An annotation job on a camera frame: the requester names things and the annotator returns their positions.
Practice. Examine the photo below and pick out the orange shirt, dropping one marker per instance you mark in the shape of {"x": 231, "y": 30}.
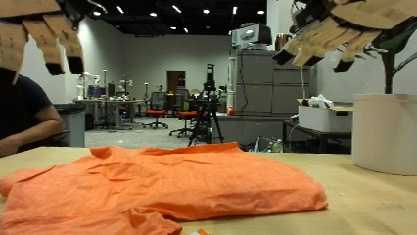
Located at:
{"x": 165, "y": 189}

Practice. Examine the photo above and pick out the white paper clothing tag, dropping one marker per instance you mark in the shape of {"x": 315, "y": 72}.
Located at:
{"x": 200, "y": 232}

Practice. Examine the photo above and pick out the copper kettle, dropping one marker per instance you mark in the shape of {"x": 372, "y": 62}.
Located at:
{"x": 283, "y": 40}

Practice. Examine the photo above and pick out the green leafy plant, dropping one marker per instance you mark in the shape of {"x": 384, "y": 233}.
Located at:
{"x": 388, "y": 62}

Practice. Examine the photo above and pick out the grey boxy monitor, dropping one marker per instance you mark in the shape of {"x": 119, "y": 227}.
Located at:
{"x": 252, "y": 35}

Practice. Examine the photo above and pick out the grey filing cabinet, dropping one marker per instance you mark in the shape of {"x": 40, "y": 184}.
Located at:
{"x": 260, "y": 84}

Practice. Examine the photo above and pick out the white cardboard box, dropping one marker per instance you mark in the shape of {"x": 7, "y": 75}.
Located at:
{"x": 324, "y": 119}

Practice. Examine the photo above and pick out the dark side table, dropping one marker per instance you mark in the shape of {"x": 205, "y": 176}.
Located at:
{"x": 321, "y": 133}

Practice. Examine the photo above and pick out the white plant pot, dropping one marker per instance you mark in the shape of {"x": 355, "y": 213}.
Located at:
{"x": 384, "y": 133}

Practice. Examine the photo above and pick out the grey low cabinet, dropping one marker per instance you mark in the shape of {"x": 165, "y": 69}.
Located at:
{"x": 248, "y": 129}

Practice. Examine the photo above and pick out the green plastic bottle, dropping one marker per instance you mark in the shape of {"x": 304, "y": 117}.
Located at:
{"x": 277, "y": 147}

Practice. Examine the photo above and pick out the brown door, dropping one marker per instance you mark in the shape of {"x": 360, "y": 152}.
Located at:
{"x": 173, "y": 81}

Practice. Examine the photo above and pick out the orange seat office chair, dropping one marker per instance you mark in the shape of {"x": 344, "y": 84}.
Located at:
{"x": 155, "y": 112}
{"x": 185, "y": 114}

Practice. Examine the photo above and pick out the long wooden desk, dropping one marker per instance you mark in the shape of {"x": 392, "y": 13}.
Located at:
{"x": 108, "y": 102}

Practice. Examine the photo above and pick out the grey waste bin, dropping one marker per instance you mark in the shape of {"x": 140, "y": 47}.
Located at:
{"x": 73, "y": 124}

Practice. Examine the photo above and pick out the person in dark shirt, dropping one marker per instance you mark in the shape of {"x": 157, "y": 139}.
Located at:
{"x": 19, "y": 104}

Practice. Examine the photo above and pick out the black camera tripod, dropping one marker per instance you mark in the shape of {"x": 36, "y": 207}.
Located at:
{"x": 208, "y": 111}

